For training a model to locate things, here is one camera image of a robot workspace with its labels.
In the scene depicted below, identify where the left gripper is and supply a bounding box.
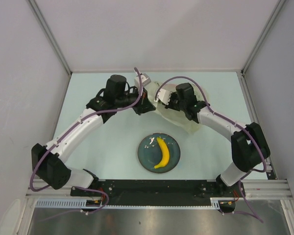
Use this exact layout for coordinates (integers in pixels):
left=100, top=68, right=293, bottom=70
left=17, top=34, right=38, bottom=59
left=115, top=86, right=155, bottom=115

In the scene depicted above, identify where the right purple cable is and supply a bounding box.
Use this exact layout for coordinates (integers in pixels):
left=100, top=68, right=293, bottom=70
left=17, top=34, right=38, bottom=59
left=154, top=76, right=268, bottom=173

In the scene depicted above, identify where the yellow-green plastic bag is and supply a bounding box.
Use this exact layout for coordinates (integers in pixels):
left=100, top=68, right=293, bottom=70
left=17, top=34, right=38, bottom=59
left=146, top=81, right=203, bottom=135

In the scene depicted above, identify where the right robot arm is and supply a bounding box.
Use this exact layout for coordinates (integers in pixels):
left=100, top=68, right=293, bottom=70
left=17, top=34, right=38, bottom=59
left=155, top=83, right=270, bottom=196

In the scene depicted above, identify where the purple cable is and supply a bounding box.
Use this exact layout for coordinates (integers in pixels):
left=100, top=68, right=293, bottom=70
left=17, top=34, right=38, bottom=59
left=154, top=76, right=268, bottom=173
left=29, top=67, right=147, bottom=192

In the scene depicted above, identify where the yellow fake banana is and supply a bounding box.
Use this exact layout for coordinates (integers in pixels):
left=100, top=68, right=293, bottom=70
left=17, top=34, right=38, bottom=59
left=154, top=137, right=170, bottom=169

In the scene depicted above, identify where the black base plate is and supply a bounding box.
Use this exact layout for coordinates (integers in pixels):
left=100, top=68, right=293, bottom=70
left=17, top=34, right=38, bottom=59
left=70, top=180, right=244, bottom=207

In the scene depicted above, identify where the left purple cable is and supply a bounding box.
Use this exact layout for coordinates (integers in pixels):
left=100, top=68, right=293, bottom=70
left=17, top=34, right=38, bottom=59
left=29, top=67, right=147, bottom=192

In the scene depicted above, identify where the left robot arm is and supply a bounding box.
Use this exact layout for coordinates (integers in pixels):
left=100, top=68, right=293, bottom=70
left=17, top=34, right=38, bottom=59
left=31, top=73, right=155, bottom=196

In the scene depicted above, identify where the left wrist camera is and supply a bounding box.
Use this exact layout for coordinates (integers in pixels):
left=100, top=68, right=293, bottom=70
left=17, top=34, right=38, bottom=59
left=134, top=73, right=151, bottom=90

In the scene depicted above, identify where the blue ceramic plate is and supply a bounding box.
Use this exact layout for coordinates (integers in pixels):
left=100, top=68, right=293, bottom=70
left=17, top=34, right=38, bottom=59
left=137, top=133, right=181, bottom=174

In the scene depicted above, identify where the white cable duct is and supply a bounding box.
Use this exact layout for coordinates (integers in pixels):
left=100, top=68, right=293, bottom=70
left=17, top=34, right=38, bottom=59
left=35, top=198, right=235, bottom=210

